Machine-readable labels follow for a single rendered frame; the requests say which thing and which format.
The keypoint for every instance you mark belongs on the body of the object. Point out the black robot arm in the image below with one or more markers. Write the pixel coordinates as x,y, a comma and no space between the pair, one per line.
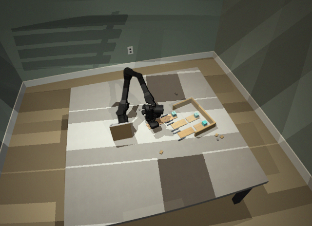
124,105

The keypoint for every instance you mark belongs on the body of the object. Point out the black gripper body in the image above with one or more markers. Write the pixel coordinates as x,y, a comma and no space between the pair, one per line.
153,124

